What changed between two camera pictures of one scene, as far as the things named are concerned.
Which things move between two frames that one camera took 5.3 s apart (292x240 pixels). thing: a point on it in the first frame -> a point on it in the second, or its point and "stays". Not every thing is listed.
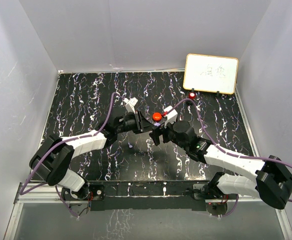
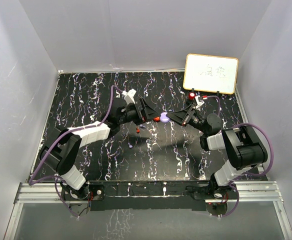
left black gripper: [144, 124] -> [148, 112]
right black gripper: [159, 130] -> [179, 116]
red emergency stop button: [192, 95] stays
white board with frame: [210, 73] stays
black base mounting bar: [177, 194] stays
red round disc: [157, 116] stays
